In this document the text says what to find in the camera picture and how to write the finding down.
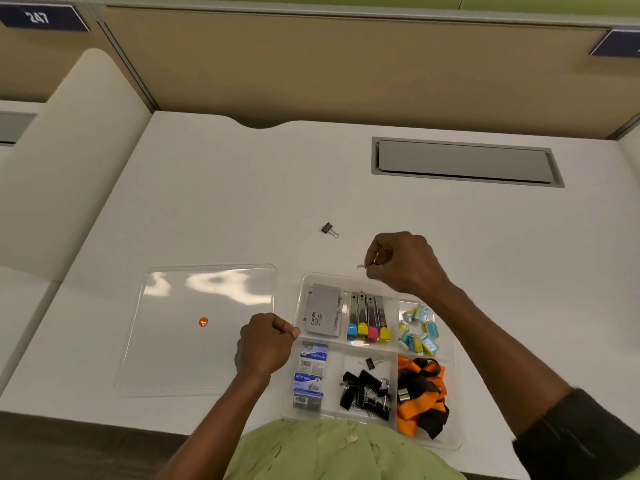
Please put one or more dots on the single small black binder clip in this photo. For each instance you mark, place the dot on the single small black binder clip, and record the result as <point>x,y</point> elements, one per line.
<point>327,228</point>
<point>370,363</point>

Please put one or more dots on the clear flat plastic lid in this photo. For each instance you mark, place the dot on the clear flat plastic lid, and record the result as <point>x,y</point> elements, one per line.
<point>200,344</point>

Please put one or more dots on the green shirt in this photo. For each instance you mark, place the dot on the green shirt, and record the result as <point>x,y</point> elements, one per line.
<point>330,452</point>

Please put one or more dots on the dark blue number sign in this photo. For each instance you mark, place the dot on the dark blue number sign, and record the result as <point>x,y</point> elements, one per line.
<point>617,43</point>
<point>42,17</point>

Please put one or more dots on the white side divider panel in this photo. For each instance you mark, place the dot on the white side divider panel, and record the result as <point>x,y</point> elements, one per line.
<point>65,159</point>

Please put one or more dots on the grey card box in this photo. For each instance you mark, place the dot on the grey card box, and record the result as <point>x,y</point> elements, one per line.
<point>322,310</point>

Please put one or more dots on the person's right fingers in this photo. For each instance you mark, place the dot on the person's right fingers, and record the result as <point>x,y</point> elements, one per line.
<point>376,255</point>

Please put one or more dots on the person's left fingers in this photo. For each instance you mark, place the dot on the person's left fingers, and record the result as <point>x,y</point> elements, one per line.
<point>289,331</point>

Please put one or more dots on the pile of blue yellow packets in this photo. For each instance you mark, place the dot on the pile of blue yellow packets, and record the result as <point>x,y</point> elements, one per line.
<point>419,330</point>

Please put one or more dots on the person's right hand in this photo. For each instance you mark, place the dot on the person's right hand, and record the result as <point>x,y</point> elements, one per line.
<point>410,264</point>

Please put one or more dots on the black sleeve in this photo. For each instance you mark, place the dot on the black sleeve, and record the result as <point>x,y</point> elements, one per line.
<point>585,439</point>

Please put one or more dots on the pink cap highlighter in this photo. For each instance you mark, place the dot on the pink cap highlighter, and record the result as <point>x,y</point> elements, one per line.
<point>372,319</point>

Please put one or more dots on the blue label staple box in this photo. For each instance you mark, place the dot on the blue label staple box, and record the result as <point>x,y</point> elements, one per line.
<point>307,390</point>
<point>313,358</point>

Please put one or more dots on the person's left hand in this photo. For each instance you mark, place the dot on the person's left hand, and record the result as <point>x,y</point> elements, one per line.
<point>262,347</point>

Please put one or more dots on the clear plastic organizer tray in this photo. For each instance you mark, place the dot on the clear plastic organizer tray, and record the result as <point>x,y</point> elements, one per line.
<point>345,347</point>

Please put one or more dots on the person's left forearm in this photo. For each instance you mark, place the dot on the person's left forearm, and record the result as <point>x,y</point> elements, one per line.
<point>220,424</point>

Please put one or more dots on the blue cap highlighter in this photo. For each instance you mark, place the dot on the blue cap highlighter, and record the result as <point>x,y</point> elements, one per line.
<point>353,314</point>

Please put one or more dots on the pile of black binder clips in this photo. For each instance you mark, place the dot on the pile of black binder clips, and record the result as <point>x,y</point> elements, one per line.
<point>364,390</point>

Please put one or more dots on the person's right forearm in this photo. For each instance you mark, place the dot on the person's right forearm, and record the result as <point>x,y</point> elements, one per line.
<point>495,354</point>

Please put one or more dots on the yellow cap highlighter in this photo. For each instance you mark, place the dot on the yellow cap highlighter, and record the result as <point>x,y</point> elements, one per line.
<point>363,317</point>
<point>382,319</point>

